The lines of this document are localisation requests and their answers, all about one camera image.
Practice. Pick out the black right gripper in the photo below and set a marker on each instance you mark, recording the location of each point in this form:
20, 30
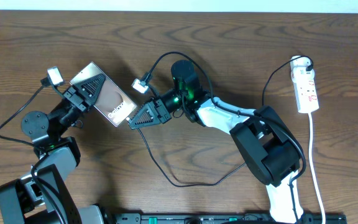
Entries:
157, 111

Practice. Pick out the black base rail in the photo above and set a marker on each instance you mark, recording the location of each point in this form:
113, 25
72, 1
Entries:
216, 218

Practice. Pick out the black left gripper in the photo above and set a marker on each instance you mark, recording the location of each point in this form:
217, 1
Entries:
74, 93

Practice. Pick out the white usb wall charger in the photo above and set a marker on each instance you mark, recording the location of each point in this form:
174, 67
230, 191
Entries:
301, 61

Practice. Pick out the smartphone with brown screen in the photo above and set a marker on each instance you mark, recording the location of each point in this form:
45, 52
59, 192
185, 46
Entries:
112, 102

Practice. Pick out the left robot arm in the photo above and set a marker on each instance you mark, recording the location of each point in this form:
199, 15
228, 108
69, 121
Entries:
41, 195

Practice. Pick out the white power strip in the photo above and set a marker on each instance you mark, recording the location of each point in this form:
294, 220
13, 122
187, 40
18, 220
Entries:
305, 90

